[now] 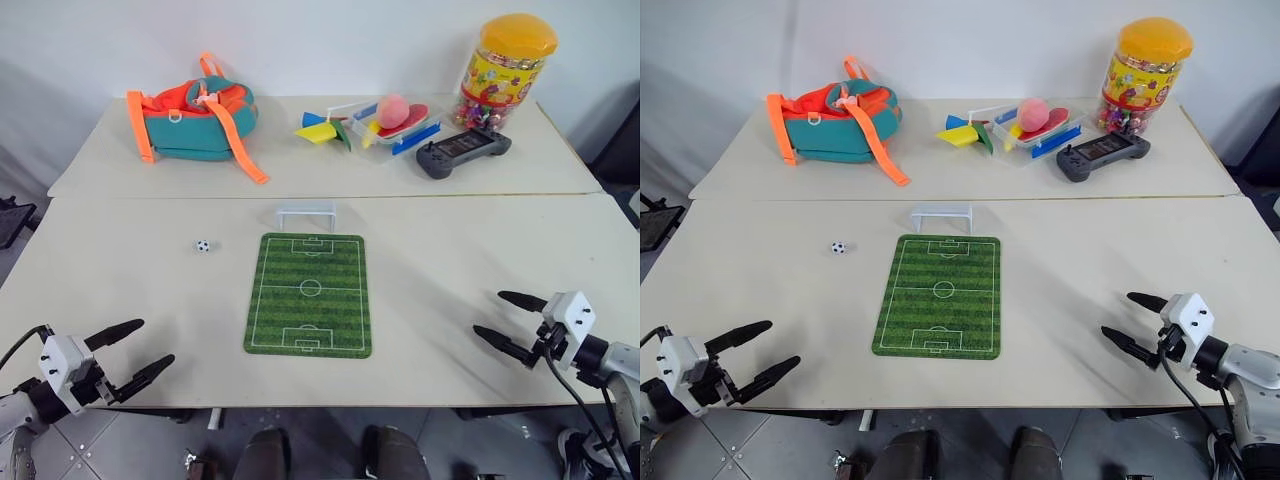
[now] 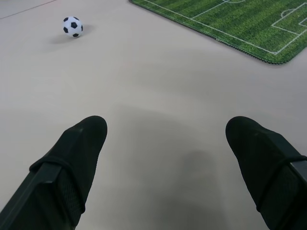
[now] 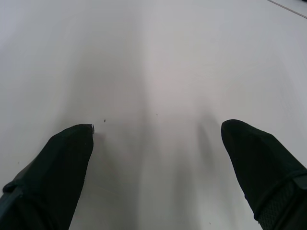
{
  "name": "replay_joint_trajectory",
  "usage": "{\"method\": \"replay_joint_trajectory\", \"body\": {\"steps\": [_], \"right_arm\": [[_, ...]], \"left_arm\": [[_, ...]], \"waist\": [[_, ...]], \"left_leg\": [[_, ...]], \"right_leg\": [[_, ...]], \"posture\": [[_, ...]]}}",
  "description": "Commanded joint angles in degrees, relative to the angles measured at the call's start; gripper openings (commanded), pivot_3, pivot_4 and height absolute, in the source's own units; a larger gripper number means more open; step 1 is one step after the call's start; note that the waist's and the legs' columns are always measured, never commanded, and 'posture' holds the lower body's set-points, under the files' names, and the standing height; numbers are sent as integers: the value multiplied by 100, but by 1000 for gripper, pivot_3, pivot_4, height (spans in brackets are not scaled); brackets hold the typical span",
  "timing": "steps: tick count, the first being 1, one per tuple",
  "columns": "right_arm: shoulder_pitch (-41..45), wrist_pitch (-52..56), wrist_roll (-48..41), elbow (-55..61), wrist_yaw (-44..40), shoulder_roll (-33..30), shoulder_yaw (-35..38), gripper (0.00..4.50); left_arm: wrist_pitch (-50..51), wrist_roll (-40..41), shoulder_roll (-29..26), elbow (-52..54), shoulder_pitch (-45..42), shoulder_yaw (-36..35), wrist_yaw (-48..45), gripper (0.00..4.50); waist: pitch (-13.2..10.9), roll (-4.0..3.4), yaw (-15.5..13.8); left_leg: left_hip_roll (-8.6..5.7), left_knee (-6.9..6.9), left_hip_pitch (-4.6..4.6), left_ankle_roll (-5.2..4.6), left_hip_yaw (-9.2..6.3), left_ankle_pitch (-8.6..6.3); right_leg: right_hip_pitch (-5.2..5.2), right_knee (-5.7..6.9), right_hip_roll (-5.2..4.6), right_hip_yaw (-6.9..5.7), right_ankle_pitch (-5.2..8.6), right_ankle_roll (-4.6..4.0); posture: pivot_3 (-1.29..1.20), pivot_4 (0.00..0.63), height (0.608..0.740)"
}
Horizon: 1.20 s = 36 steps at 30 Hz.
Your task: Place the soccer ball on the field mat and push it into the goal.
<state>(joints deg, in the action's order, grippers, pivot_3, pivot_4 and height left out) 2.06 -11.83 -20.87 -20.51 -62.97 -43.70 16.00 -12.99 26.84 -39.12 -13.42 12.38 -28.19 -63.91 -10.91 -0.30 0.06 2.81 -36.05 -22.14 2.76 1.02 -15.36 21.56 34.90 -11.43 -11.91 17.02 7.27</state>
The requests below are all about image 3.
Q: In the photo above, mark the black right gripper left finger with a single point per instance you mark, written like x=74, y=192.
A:
x=50, y=177

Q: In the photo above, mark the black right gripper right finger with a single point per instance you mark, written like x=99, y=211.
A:
x=268, y=172

